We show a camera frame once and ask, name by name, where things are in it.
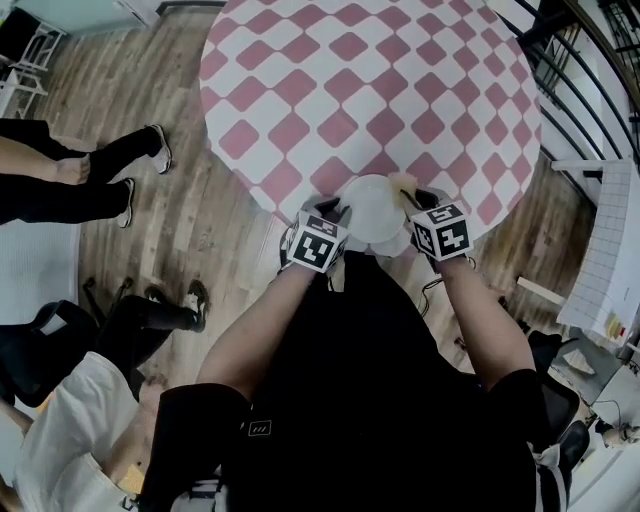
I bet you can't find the black metal railing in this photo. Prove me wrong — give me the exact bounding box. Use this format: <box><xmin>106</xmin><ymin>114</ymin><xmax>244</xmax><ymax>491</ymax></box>
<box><xmin>499</xmin><ymin>0</ymin><xmax>640</xmax><ymax>166</ymax></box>

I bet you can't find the yellow scrubbing sponge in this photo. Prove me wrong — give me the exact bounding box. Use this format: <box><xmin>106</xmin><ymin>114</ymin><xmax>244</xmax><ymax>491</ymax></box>
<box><xmin>388</xmin><ymin>172</ymin><xmax>419</xmax><ymax>198</ymax></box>

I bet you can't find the white gridded board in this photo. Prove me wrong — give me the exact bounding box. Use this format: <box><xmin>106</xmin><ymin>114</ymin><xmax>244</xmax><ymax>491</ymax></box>
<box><xmin>555</xmin><ymin>158</ymin><xmax>640</xmax><ymax>343</ymax></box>

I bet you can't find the pink white checkered tablecloth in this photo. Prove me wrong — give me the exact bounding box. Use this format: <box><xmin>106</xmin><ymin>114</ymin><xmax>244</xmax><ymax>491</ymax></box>
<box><xmin>198</xmin><ymin>0</ymin><xmax>543</xmax><ymax>241</ymax></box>

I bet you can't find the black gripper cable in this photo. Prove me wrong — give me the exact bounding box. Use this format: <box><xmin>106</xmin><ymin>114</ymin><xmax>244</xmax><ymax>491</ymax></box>
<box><xmin>416</xmin><ymin>255</ymin><xmax>447</xmax><ymax>318</ymax></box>

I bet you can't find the person's left forearm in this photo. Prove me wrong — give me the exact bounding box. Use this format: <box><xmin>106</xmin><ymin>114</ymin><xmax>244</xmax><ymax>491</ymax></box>
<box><xmin>196</xmin><ymin>263</ymin><xmax>321</xmax><ymax>402</ymax></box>

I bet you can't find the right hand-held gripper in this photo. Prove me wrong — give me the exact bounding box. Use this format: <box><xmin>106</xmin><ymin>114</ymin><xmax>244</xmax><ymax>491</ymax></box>
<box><xmin>398</xmin><ymin>186</ymin><xmax>475</xmax><ymax>264</ymax></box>

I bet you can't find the person's right forearm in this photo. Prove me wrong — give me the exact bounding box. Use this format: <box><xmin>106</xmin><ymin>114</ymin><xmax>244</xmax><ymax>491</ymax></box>
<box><xmin>436</xmin><ymin>253</ymin><xmax>539</xmax><ymax>392</ymax></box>

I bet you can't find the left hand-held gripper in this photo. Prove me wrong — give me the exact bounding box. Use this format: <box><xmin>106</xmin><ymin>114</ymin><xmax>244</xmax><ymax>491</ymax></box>
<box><xmin>277</xmin><ymin>195</ymin><xmax>352</xmax><ymax>276</ymax></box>

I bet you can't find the grey desk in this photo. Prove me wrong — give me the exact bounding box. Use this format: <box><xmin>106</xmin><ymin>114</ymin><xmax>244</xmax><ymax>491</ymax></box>
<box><xmin>547</xmin><ymin>331</ymin><xmax>640</xmax><ymax>512</ymax></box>

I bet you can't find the person's black shirt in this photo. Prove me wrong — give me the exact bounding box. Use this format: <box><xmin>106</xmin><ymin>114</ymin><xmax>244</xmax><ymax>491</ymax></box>
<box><xmin>138</xmin><ymin>249</ymin><xmax>553</xmax><ymax>512</ymax></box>

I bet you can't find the white round plate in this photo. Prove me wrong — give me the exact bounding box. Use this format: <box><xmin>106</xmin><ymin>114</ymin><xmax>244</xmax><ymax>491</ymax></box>
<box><xmin>341</xmin><ymin>173</ymin><xmax>405</xmax><ymax>245</ymax></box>

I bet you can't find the light wooden plank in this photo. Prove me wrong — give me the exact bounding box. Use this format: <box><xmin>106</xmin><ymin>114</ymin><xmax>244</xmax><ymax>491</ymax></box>
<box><xmin>515</xmin><ymin>275</ymin><xmax>567</xmax><ymax>305</ymax></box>

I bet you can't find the white metal rack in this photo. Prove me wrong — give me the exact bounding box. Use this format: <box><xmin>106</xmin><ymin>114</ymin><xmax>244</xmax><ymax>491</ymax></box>
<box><xmin>0</xmin><ymin>19</ymin><xmax>68</xmax><ymax>119</ymax></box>

